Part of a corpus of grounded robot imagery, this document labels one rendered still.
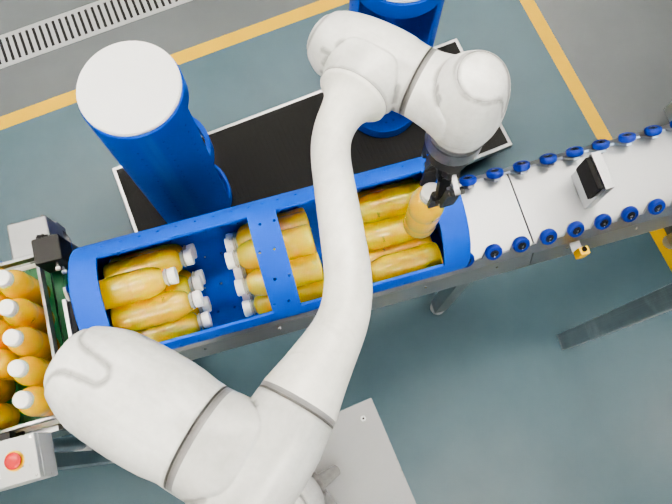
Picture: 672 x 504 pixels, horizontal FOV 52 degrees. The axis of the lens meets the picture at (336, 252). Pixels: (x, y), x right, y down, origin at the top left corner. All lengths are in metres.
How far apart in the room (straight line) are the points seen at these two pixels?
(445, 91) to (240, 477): 0.53
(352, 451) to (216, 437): 0.84
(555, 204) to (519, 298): 0.94
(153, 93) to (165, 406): 1.24
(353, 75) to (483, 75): 0.17
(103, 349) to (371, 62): 0.50
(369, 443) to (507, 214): 0.71
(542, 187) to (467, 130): 1.00
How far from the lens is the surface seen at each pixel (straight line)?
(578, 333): 2.61
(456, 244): 1.56
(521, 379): 2.76
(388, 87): 0.95
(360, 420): 1.59
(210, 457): 0.77
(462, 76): 0.91
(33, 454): 1.70
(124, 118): 1.89
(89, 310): 1.55
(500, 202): 1.89
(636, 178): 2.03
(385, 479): 1.59
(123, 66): 1.96
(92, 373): 0.81
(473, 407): 2.71
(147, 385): 0.79
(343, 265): 0.84
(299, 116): 2.80
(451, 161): 1.06
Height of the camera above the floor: 2.66
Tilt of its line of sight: 75 degrees down
